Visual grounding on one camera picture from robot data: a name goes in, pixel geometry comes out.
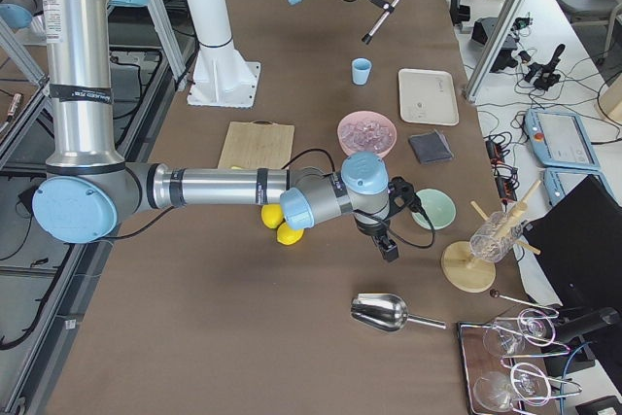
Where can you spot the light blue cup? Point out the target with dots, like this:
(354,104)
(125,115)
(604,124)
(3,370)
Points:
(360,70)

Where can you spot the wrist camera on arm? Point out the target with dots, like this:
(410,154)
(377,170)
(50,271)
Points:
(403,196)

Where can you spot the wooden cutting board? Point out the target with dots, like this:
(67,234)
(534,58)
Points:
(252,145)

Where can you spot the grey folded cloth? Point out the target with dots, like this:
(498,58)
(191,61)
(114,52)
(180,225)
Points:
(430,147)

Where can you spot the cream rabbit tray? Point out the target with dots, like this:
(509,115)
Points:
(427,97)

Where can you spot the blue teach pendant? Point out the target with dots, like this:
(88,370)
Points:
(560,140)
(559,181)

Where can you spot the steel muddler black tip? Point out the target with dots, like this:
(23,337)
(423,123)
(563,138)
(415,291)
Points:
(368,37)

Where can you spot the yellow lemon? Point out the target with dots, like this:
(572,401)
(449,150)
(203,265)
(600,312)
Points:
(288,236)
(272,215)

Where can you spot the mint green bowl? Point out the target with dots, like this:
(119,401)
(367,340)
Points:
(439,207)

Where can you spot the black framed glass rack tray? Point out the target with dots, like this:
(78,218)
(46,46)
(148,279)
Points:
(476,361)

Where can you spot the clear glass mug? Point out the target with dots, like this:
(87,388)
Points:
(493,240)

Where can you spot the wine glass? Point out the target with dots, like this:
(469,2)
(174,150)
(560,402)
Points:
(509,336)
(525,386)

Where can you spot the steel ice scoop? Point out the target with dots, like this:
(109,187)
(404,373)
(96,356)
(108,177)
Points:
(387,312)

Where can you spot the pink bowl of ice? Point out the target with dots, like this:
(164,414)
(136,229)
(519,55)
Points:
(366,131)

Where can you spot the aluminium frame post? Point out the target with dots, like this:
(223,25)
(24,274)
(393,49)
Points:
(492,48)

